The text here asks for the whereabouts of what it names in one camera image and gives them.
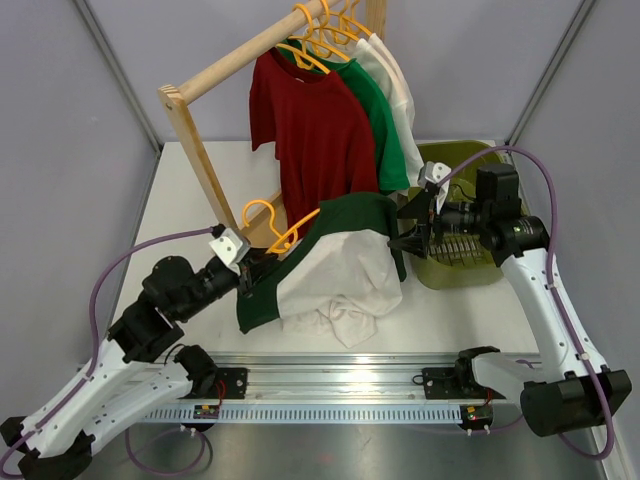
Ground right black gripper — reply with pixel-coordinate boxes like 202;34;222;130
389;188;491;260

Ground yellow plastic hanger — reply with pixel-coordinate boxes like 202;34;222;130
241;196;320;256

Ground green and white raglan shirt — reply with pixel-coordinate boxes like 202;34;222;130
236;192;407;348

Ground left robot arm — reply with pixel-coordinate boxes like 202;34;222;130
1;248;278;479

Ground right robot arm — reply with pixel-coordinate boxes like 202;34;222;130
389;162;632;437

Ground bright green t shirt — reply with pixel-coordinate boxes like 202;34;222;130
278;49;409;193

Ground dark red t shirt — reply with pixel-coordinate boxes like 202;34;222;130
249;48;379;224

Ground white t shirt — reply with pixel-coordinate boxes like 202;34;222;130
304;27;426;186

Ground yellow hanger of green shirt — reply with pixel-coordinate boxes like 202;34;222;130
304;0;351;63

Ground yellow hanger of red shirt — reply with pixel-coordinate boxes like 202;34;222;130
276;3;330;75

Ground yellow hanger of white shirt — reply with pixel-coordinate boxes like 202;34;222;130
320;0;373;37

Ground wooden clothes rack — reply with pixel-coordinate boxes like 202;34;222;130
156;0;389;251

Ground olive green plastic basket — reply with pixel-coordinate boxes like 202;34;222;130
408;140;503;290

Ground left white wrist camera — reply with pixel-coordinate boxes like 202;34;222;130
209;225;250;274

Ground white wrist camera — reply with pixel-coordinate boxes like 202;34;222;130
209;225;250;274
418;161;452;214

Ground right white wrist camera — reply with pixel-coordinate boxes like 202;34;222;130
418;161;452;214

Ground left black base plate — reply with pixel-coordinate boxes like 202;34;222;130
194;367;249;400

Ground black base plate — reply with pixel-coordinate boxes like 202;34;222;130
194;367;249;400
412;367;505;401

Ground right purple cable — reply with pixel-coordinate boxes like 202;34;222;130
442;144;616;461

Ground purple cable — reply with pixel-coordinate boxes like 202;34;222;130
442;144;616;461
0;224;221;474

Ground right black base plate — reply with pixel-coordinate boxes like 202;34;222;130
412;367;505;401

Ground aluminium mounting rail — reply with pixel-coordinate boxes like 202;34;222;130
118;354;521;433

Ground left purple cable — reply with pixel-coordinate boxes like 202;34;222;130
0;224;221;474

